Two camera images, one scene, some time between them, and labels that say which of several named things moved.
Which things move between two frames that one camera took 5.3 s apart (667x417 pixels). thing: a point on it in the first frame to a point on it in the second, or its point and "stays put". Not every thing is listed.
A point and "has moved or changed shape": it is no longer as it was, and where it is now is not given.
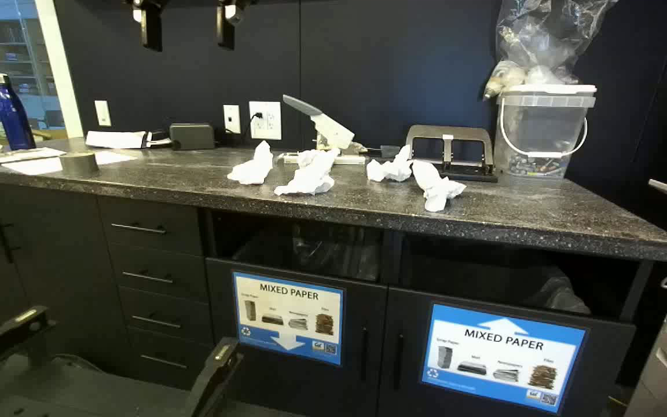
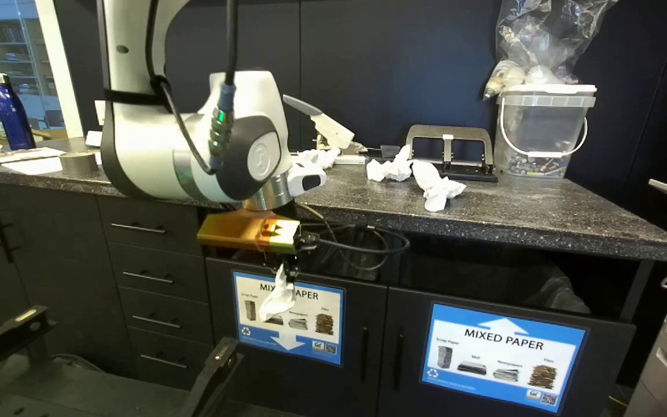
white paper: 313,171 stays put
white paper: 433,186 stays put
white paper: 257,167 has moved or changed shape
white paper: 399,167 stays put
